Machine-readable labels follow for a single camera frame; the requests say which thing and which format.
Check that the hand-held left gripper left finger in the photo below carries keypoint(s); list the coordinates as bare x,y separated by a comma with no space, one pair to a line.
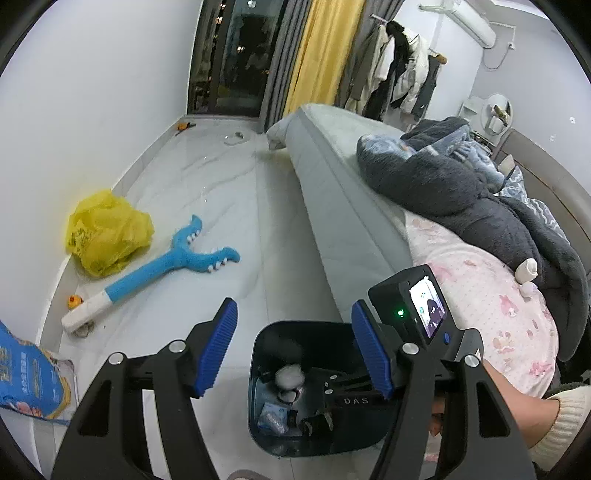
217,350

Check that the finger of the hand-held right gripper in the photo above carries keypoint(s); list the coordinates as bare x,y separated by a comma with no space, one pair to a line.
351,406
346,381

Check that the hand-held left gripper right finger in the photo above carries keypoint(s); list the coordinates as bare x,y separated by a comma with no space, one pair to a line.
371,355

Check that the dark trash bin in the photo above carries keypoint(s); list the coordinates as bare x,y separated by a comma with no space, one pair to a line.
360,438

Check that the black box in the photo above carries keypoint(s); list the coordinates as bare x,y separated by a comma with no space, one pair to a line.
314,424

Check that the clear plastic wrapper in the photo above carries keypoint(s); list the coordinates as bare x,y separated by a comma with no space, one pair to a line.
272,417

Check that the person's right forearm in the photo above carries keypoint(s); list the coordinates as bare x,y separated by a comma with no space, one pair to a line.
521,406

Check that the person's right hand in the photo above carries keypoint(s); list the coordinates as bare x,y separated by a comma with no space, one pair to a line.
436,417

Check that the pink printed bedsheet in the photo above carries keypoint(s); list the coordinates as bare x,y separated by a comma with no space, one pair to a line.
485,300

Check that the blue toy grabber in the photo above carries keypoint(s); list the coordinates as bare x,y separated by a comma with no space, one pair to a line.
152,272

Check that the grey bed mattress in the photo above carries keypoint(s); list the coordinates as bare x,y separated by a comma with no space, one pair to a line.
332,194

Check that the dark grey fleece blanket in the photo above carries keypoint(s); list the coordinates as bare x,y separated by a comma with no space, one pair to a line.
461,189

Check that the yellow rubber duck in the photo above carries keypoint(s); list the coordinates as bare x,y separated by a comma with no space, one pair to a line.
75,302

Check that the yellow plastic bag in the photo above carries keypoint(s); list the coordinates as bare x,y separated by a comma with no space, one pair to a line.
106,230

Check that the patterned bed linen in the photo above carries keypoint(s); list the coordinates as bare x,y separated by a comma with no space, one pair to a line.
540,210

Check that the blue printed bag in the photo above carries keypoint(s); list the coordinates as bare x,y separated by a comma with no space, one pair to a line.
27,378

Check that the white shelf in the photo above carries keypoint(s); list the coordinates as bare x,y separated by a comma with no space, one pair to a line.
472,108

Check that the padded bed headboard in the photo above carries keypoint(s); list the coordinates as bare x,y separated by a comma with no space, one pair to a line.
554,166

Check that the dark grey hanging garment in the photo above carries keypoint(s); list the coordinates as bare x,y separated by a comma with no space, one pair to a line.
427,92

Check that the round glass lid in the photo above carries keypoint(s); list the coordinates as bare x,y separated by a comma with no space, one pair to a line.
238,138

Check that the round white mirror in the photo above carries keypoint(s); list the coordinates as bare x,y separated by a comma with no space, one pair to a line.
491,108

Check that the orange hand tool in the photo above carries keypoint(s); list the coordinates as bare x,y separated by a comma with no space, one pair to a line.
185,126

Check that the white puffy coat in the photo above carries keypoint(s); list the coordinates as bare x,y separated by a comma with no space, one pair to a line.
413,69

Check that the beige hanging garment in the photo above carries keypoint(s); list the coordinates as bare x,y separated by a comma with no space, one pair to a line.
369,64

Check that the black hanging garment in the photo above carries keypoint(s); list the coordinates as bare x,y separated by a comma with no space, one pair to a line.
397,50

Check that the yellow curtain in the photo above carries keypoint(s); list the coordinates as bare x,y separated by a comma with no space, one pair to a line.
323,50

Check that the grey curtain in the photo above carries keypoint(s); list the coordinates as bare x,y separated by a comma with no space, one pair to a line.
286,64
360,27

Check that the white air conditioner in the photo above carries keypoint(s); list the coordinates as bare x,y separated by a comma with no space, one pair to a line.
466,23

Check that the glass balcony door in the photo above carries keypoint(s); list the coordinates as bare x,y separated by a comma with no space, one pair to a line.
235,55

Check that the metal clothes rail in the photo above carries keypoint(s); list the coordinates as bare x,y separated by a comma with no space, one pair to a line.
379,18

